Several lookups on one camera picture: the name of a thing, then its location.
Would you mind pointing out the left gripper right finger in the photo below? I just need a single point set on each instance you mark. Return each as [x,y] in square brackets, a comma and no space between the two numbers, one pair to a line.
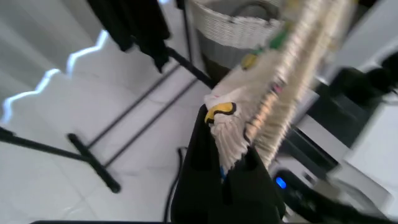
[255,193]

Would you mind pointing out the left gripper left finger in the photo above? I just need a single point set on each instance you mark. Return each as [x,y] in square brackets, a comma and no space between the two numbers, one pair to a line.
[196,186]

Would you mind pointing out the cream printed garment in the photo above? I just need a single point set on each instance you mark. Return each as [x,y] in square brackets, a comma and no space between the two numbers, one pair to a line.
[280,77]

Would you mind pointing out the black garment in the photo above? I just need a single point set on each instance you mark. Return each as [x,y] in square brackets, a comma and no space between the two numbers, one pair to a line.
[133,21]

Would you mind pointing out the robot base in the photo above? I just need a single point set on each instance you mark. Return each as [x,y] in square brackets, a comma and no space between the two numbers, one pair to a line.
[367,149]

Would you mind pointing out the black clothes rack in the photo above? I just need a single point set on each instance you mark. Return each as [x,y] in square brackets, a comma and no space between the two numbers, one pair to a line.
[93,162]

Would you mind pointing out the white laundry basket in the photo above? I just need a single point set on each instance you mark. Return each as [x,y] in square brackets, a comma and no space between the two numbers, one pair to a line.
[224,31]

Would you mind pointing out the white curtain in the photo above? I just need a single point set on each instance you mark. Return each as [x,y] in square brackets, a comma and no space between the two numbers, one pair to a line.
[31,46]

